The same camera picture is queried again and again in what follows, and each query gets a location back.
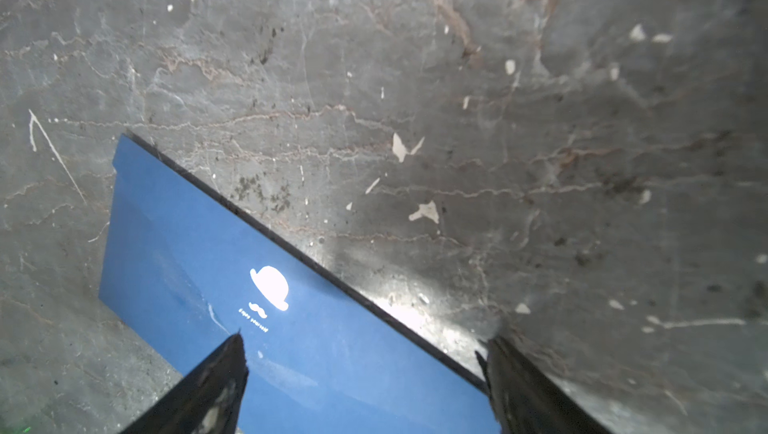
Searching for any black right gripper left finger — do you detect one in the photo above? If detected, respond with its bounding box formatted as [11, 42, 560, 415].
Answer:
[122, 334, 249, 434]

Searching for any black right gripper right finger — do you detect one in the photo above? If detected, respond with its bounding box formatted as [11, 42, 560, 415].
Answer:
[475, 336, 610, 434]

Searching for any blue envelope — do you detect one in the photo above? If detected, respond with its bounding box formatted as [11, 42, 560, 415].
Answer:
[99, 136, 499, 433]

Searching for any white bent wire piece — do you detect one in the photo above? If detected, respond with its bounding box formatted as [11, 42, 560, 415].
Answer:
[28, 108, 89, 204]

